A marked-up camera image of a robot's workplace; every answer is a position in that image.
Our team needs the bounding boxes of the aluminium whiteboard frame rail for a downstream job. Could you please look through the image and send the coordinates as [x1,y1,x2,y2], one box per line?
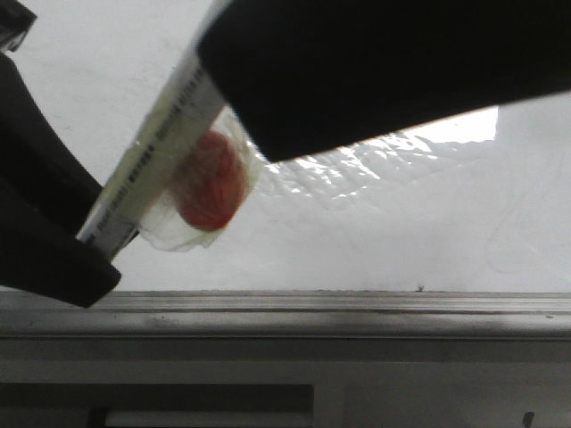
[1,291,570,341]

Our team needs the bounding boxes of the white whiteboard panel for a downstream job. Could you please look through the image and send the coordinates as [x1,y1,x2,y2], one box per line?
[13,1,570,292]

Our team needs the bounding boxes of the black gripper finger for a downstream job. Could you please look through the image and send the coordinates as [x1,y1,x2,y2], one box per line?
[1,55,121,308]
[198,1,570,161]

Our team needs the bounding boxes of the white whiteboard marker pen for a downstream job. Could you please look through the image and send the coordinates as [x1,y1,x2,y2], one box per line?
[77,1,230,261]

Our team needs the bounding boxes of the red magnet taped to marker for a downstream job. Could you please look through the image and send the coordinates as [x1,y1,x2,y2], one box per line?
[139,107,265,251]

